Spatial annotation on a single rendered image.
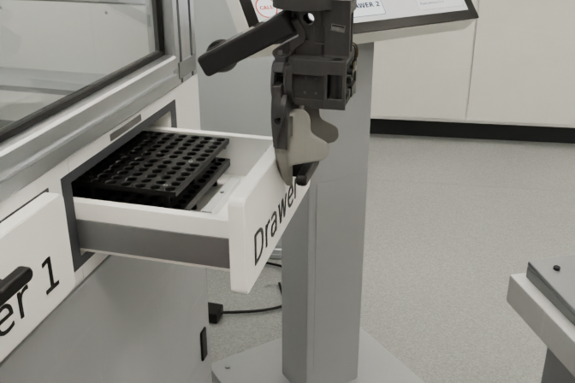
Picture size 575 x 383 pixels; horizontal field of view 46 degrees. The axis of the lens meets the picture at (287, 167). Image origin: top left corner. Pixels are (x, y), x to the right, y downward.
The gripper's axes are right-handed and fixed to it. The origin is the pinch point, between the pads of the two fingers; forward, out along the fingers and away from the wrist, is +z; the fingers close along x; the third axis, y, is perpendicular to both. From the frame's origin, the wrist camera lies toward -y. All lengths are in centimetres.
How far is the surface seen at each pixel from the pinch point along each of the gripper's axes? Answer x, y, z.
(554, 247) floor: 161, 57, 91
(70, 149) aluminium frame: -12.5, -20.1, -5.1
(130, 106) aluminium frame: 1.1, -20.1, -5.6
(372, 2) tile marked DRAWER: 58, 1, -10
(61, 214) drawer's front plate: -17.9, -18.6, -0.3
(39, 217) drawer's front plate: -21.2, -18.6, -1.5
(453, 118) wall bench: 263, 17, 78
